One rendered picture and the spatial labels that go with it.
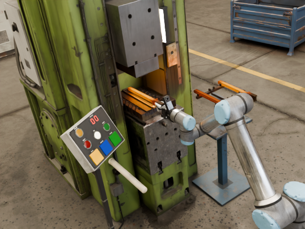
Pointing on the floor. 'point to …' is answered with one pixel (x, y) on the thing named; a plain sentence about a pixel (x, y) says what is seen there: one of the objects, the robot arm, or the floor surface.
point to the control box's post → (103, 197)
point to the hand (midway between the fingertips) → (156, 102)
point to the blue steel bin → (269, 22)
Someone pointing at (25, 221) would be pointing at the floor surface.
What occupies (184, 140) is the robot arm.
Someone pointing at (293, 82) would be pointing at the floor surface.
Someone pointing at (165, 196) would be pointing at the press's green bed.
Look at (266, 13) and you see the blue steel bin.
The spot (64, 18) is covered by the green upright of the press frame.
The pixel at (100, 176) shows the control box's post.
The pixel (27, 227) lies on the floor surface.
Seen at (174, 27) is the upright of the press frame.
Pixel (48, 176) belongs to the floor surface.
